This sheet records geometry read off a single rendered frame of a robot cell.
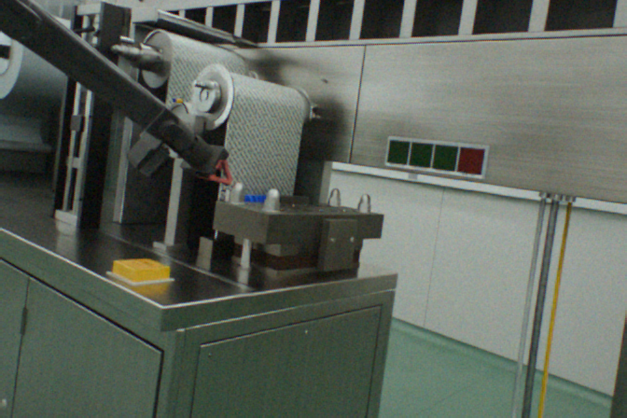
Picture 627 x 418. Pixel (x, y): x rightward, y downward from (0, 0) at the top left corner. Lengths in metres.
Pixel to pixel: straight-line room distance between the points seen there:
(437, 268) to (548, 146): 2.80
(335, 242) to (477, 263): 2.65
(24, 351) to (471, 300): 2.95
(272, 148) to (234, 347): 0.51
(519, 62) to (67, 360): 1.06
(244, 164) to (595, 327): 2.70
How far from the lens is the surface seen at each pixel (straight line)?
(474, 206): 3.78
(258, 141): 1.28
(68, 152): 1.57
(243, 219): 1.11
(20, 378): 1.40
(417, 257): 3.98
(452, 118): 1.26
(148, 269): 1.00
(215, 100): 1.23
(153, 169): 1.13
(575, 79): 1.18
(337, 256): 1.21
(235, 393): 1.05
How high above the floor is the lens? 1.16
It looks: 3 degrees down
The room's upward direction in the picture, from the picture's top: 8 degrees clockwise
